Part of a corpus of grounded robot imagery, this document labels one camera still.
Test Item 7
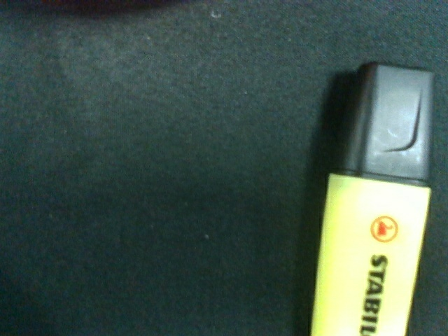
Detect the black tablecloth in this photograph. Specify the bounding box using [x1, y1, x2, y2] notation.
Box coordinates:
[1, 1, 447, 335]

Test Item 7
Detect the yellow highlighter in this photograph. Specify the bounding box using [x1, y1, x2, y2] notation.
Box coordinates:
[310, 62, 435, 335]

